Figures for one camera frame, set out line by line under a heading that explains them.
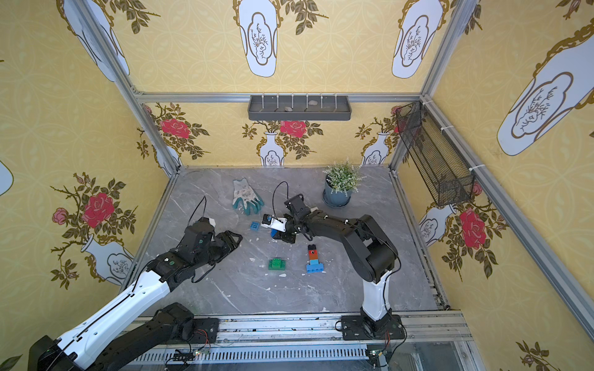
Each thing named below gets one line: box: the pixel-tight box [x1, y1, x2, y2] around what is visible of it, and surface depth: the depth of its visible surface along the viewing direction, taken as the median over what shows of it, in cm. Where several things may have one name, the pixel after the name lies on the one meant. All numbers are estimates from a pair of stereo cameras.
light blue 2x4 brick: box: [305, 262, 325, 274], surface depth 87 cm
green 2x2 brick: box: [271, 258, 283, 268], surface depth 87 cm
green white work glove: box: [232, 177, 265, 216], surface depth 108 cm
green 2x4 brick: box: [267, 258, 287, 271], surface depth 87 cm
